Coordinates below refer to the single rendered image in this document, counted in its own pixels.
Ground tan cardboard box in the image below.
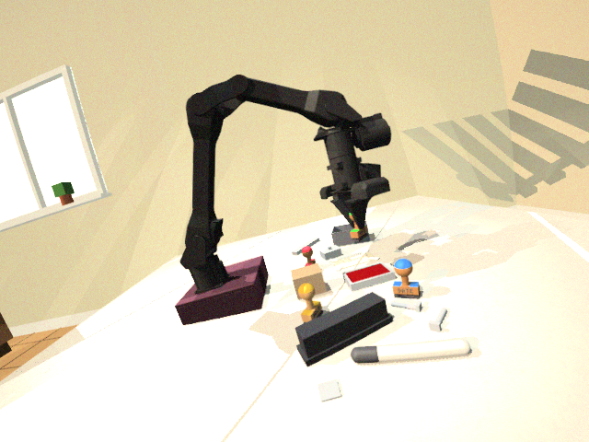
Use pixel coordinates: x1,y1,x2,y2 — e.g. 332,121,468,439
291,263,327,300

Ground small white square tile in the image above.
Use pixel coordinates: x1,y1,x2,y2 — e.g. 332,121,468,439
318,379,341,401

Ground yellow hand stamp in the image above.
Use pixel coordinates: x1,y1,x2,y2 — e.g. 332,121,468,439
298,283,323,323

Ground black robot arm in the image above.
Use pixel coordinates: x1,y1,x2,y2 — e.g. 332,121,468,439
179,75,392,294

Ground cream flat bar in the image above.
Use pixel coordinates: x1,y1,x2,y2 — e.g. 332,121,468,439
292,238,320,256

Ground wooden date stamp with blue handle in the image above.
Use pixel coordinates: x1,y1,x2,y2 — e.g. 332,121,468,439
392,259,421,299

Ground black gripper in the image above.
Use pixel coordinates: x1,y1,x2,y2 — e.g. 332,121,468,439
319,153,390,229

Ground red ink pad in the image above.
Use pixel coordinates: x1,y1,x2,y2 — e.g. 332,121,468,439
342,262,396,291

